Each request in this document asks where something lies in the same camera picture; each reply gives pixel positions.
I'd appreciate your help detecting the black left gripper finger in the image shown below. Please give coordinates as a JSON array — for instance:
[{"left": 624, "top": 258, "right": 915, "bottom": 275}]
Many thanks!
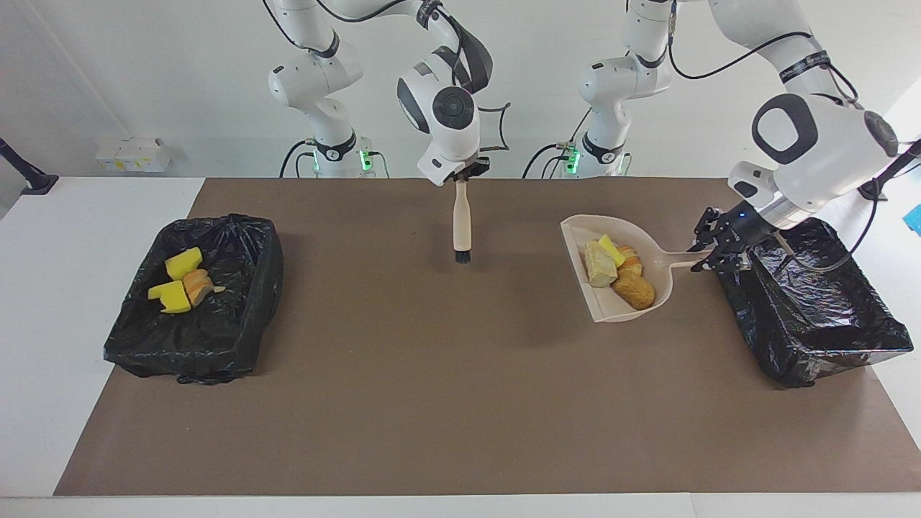
[
  {"left": 687, "top": 206, "right": 729, "bottom": 252},
  {"left": 690, "top": 246, "right": 754, "bottom": 273}
]

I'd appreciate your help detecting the beige hand brush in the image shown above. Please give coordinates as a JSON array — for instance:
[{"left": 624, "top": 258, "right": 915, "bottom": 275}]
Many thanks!
[{"left": 452, "top": 179, "right": 473, "bottom": 265}]

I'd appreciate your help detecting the brown bread roll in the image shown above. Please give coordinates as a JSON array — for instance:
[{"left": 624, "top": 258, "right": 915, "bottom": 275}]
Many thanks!
[{"left": 612, "top": 270, "right": 657, "bottom": 312}]

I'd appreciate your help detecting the pale bread chunk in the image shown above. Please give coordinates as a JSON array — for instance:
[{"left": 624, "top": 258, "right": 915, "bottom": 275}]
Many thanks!
[{"left": 584, "top": 240, "right": 620, "bottom": 288}]

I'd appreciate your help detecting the beige plastic dustpan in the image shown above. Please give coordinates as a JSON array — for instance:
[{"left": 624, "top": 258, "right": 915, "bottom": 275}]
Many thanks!
[{"left": 560, "top": 214, "right": 713, "bottom": 324}]

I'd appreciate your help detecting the torn orange-crust bread piece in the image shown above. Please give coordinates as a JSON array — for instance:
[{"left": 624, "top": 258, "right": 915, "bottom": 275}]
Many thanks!
[{"left": 182, "top": 269, "right": 226, "bottom": 306}]

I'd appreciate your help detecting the notched yellow sponge piece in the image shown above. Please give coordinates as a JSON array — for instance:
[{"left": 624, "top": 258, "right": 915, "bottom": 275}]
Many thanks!
[{"left": 165, "top": 247, "right": 204, "bottom": 281}]

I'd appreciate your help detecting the rectangular yellow sponge piece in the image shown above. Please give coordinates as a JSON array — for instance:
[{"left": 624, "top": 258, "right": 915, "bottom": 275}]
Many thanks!
[{"left": 148, "top": 280, "right": 193, "bottom": 314}]

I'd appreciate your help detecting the bin lined with black bag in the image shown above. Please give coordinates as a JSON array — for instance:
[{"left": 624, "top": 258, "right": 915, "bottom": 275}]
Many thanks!
[
  {"left": 103, "top": 213, "right": 285, "bottom": 386},
  {"left": 716, "top": 217, "right": 915, "bottom": 389}
]

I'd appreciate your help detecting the black stand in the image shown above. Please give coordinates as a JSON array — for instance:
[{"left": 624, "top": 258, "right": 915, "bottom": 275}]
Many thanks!
[
  {"left": 0, "top": 137, "right": 60, "bottom": 196},
  {"left": 856, "top": 139, "right": 921, "bottom": 201}
]

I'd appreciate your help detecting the brown table mat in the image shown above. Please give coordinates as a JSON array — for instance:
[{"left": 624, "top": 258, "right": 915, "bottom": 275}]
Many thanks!
[{"left": 54, "top": 178, "right": 921, "bottom": 497}]

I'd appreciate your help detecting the black base cable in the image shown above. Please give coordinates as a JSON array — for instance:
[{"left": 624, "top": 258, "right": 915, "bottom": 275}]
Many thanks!
[
  {"left": 522, "top": 108, "right": 592, "bottom": 179},
  {"left": 278, "top": 140, "right": 310, "bottom": 178}
]

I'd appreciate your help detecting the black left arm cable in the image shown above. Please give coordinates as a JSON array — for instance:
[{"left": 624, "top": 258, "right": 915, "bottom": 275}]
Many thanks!
[{"left": 666, "top": 0, "right": 884, "bottom": 273}]

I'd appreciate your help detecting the white wall socket box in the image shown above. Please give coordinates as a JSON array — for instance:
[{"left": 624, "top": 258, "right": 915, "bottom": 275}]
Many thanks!
[{"left": 95, "top": 137, "right": 172, "bottom": 173}]

